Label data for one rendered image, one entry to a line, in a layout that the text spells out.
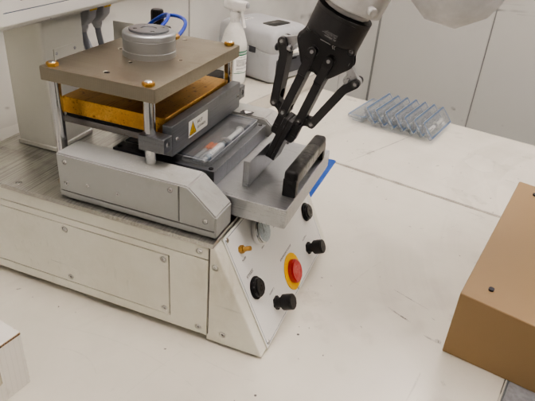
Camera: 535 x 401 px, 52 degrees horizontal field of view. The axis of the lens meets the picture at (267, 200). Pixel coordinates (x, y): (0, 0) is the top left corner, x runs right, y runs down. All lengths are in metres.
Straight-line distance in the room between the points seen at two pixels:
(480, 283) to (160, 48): 0.58
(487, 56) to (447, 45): 0.21
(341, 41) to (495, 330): 0.45
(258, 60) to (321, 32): 1.08
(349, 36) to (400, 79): 2.58
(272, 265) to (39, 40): 0.49
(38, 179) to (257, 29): 1.05
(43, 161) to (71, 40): 0.20
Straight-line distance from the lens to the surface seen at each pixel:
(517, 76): 3.13
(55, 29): 0.95
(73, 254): 0.89
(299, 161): 0.77
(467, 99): 3.20
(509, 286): 0.88
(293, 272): 0.90
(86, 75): 0.78
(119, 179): 0.77
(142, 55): 0.84
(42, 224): 0.90
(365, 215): 1.19
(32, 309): 0.94
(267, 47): 1.76
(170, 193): 0.73
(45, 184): 0.89
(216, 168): 0.77
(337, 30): 0.71
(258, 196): 0.76
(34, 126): 1.00
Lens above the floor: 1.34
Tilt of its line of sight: 30 degrees down
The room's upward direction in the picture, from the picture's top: 5 degrees clockwise
